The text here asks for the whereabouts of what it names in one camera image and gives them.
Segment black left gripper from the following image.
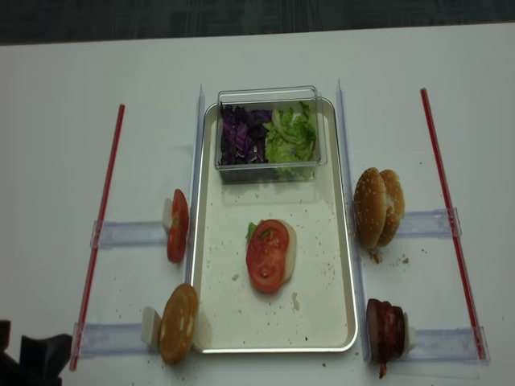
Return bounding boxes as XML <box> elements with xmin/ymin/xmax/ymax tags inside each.
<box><xmin>1</xmin><ymin>320</ymin><xmax>72</xmax><ymax>385</ymax></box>

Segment red tomato slice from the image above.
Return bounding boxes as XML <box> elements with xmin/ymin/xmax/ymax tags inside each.
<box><xmin>245</xmin><ymin>219</ymin><xmax>290</xmax><ymax>294</ymax></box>

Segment tomato slices in track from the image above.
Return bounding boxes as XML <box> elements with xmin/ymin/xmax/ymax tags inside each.
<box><xmin>167</xmin><ymin>189</ymin><xmax>189</xmax><ymax>264</ymax></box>

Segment bottom bun with lettuce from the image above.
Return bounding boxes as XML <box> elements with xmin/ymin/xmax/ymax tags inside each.
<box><xmin>245</xmin><ymin>219</ymin><xmax>298</xmax><ymax>285</ymax></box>

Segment green lettuce pieces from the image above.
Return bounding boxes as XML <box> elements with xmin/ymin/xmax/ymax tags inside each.
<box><xmin>265</xmin><ymin>101</ymin><xmax>317</xmax><ymax>163</ymax></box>

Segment stack of brown meat patties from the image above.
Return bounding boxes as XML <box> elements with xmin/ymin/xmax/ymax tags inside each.
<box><xmin>366</xmin><ymin>298</ymin><xmax>406</xmax><ymax>379</ymax></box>

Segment bread crumb chunk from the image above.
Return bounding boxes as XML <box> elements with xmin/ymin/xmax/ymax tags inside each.
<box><xmin>369</xmin><ymin>248</ymin><xmax>382</xmax><ymax>265</ymax></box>

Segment clear pusher track lower left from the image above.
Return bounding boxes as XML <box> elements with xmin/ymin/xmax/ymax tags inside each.
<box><xmin>72</xmin><ymin>306</ymin><xmax>162</xmax><ymax>359</ymax></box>

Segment clear pusher track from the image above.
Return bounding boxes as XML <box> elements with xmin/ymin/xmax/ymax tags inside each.
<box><xmin>72</xmin><ymin>306</ymin><xmax>162</xmax><ymax>359</ymax></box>
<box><xmin>401</xmin><ymin>313</ymin><xmax>490</xmax><ymax>363</ymax></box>
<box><xmin>99</xmin><ymin>198</ymin><xmax>172</xmax><ymax>248</ymax></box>
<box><xmin>396</xmin><ymin>208</ymin><xmax>462</xmax><ymax>238</ymax></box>

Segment round bun bottom upright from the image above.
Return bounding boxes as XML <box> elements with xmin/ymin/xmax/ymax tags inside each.
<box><xmin>159</xmin><ymin>283</ymin><xmax>199</xmax><ymax>365</ymax></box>

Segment clear pusher track upper left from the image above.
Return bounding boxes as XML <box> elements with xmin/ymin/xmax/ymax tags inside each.
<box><xmin>99</xmin><ymin>198</ymin><xmax>172</xmax><ymax>248</ymax></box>

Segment silver metal tray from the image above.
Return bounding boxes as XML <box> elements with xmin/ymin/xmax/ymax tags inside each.
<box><xmin>187</xmin><ymin>101</ymin><xmax>357</xmax><ymax>354</ymax></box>

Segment purple cabbage pieces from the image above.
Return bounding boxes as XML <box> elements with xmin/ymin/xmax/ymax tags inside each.
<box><xmin>220</xmin><ymin>105</ymin><xmax>272</xmax><ymax>166</ymax></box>

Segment clear plastic salad container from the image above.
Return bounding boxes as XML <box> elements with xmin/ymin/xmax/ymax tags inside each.
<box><xmin>214</xmin><ymin>85</ymin><xmax>327</xmax><ymax>184</ymax></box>

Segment sesame bun left piece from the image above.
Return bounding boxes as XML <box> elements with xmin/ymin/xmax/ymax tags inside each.
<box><xmin>353</xmin><ymin>167</ymin><xmax>386</xmax><ymax>248</ymax></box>

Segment sesame bun piece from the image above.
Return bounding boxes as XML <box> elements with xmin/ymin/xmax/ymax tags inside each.
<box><xmin>377</xmin><ymin>169</ymin><xmax>405</xmax><ymax>247</ymax></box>
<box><xmin>353</xmin><ymin>167</ymin><xmax>386</xmax><ymax>248</ymax></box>

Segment sesame bun right piece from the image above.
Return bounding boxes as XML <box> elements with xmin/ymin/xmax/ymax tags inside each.
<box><xmin>377</xmin><ymin>169</ymin><xmax>405</xmax><ymax>247</ymax></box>

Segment clear pusher track upper right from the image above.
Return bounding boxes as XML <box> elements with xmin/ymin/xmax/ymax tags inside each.
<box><xmin>396</xmin><ymin>208</ymin><xmax>462</xmax><ymax>238</ymax></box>

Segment clear pusher track lower right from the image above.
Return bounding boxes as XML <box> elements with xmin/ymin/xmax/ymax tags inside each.
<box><xmin>401</xmin><ymin>313</ymin><xmax>490</xmax><ymax>363</ymax></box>

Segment left red plastic rail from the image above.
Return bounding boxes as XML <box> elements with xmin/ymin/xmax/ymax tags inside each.
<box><xmin>69</xmin><ymin>104</ymin><xmax>126</xmax><ymax>372</ymax></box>

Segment red plastic rail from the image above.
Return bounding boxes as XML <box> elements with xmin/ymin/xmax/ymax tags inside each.
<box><xmin>420</xmin><ymin>88</ymin><xmax>488</xmax><ymax>360</ymax></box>
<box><xmin>69</xmin><ymin>104</ymin><xmax>126</xmax><ymax>372</ymax></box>

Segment clear rail beside tray right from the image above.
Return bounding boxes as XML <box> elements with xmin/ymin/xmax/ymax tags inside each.
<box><xmin>336</xmin><ymin>80</ymin><xmax>371</xmax><ymax>363</ymax></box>

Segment right red plastic rail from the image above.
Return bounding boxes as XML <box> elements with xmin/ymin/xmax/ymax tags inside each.
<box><xmin>420</xmin><ymin>88</ymin><xmax>488</xmax><ymax>360</ymax></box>

